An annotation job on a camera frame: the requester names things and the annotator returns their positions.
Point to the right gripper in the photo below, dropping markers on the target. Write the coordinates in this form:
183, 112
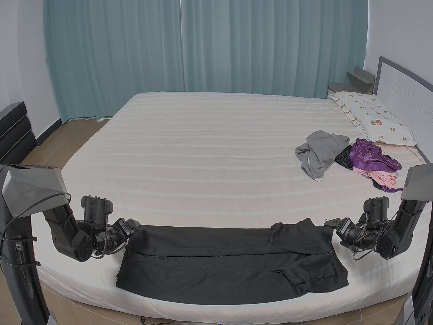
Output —
345, 229

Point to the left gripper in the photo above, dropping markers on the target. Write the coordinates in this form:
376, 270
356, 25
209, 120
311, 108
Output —
123, 229

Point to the black T-shirt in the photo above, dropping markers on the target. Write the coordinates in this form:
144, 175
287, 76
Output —
220, 266

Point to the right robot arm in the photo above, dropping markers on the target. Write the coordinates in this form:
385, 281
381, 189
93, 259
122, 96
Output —
406, 222

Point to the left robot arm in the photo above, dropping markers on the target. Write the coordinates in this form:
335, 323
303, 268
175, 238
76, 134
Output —
20, 266

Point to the bed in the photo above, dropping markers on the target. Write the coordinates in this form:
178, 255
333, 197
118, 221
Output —
220, 140

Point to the pink garment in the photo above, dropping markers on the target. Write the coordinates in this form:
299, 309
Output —
382, 178

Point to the black garment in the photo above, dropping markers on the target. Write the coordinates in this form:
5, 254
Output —
344, 159

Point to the purple satin garment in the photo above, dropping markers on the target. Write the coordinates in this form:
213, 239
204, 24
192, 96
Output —
367, 154

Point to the grey garment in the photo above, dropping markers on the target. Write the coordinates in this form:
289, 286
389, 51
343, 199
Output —
321, 151

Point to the white printed pillow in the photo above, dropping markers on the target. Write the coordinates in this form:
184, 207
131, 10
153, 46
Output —
372, 117

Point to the black chest of drawers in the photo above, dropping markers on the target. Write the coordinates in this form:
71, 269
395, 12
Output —
15, 130

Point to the grey bedside table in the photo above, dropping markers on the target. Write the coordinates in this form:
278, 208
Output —
358, 80

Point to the blue-green curtain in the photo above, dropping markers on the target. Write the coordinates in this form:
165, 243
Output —
115, 46
270, 36

